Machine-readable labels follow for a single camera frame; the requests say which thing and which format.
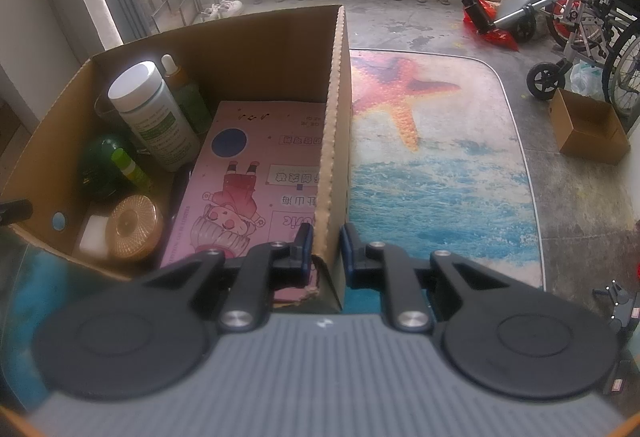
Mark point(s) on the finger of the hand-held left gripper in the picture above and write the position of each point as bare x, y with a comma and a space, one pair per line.
15, 212

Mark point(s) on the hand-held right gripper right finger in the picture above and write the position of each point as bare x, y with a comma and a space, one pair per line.
346, 262

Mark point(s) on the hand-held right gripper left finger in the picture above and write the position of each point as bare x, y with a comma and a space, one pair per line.
304, 252

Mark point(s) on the white charger adapter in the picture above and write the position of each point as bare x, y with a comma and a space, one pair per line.
95, 237

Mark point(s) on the green glossy round jar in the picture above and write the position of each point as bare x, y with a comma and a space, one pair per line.
100, 167

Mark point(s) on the pink illustrated book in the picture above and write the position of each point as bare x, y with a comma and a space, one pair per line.
260, 152

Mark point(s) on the gold-lidded black jar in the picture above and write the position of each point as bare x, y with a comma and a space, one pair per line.
135, 227

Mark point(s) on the green lip balm tube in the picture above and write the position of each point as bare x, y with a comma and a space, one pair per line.
132, 169

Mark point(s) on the white pill bottle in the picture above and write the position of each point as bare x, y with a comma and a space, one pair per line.
155, 122

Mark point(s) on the green dropper bottle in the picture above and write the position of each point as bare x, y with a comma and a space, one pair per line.
192, 102

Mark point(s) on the large cardboard box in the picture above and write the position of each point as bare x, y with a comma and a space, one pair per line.
280, 52

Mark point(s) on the beach print floor mat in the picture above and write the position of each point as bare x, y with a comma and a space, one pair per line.
425, 167

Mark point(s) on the red plastic bag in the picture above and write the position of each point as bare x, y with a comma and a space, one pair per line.
492, 32

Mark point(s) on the small open cardboard box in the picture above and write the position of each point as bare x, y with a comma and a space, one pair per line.
590, 132

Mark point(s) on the black mechanical device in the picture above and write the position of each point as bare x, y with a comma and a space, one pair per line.
622, 312

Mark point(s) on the white plastic bag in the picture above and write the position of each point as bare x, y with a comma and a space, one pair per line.
587, 82

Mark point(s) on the wheelchair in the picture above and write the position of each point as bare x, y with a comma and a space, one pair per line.
580, 2

